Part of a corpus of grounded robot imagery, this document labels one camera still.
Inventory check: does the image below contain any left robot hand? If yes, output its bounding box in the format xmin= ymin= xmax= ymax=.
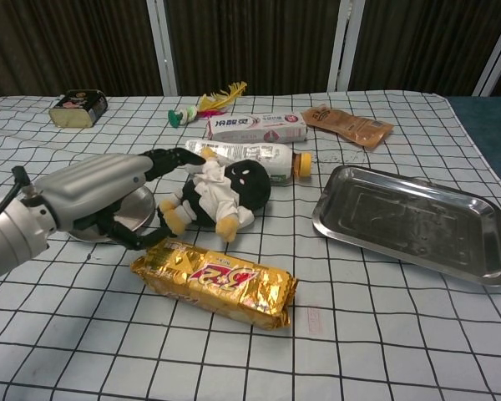
xmin=23 ymin=147 xmax=208 ymax=251

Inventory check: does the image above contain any gold biscuit packet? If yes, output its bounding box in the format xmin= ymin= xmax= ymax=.
xmin=129 ymin=236 xmax=298 ymax=331

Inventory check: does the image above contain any black white plush penguin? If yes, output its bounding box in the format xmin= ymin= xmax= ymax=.
xmin=156 ymin=145 xmax=272 ymax=243

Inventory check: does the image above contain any round steel plate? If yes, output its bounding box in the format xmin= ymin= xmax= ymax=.
xmin=68 ymin=185 xmax=156 ymax=243

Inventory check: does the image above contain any dark rectangular tin can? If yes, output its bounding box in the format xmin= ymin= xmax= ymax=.
xmin=48 ymin=89 xmax=109 ymax=129

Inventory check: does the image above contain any feather shuttlecock green base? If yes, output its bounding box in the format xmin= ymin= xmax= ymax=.
xmin=168 ymin=80 xmax=248 ymax=129

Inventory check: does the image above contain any white toothpaste box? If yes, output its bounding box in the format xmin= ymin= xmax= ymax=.
xmin=205 ymin=110 xmax=309 ymax=143

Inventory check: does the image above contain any white bottle yellow cap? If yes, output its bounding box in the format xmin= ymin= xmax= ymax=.
xmin=185 ymin=139 xmax=313 ymax=185

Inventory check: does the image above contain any brown sauce pouch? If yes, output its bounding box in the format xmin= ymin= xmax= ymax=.
xmin=301 ymin=103 xmax=395 ymax=151

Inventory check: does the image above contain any white black checkered tablecloth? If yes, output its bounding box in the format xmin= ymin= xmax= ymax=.
xmin=0 ymin=89 xmax=501 ymax=401

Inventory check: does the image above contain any rectangular steel tray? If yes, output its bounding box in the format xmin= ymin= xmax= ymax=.
xmin=311 ymin=165 xmax=501 ymax=287

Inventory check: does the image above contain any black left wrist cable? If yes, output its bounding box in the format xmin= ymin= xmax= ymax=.
xmin=0 ymin=165 xmax=31 ymax=231

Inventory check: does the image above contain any white partition post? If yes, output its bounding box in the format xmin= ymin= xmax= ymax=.
xmin=325 ymin=0 xmax=367 ymax=92
xmin=144 ymin=0 xmax=180 ymax=96
xmin=471 ymin=16 xmax=501 ymax=97

